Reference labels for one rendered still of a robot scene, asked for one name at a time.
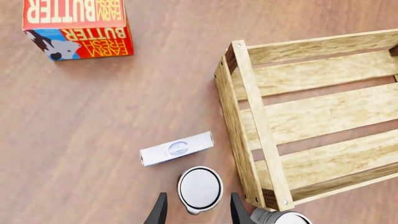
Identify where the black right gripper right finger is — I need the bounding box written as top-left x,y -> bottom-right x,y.
230,192 -> 253,224

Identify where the grey-sided tin can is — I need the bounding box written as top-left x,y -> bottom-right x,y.
250,207 -> 313,224

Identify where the small white printed box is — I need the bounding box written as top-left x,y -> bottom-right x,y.
139,131 -> 215,167

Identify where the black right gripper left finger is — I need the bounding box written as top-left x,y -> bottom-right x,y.
144,192 -> 168,224

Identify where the red butter box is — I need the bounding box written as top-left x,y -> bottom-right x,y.
22,0 -> 135,62

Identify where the wooden slat tray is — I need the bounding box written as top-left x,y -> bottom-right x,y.
213,28 -> 398,212

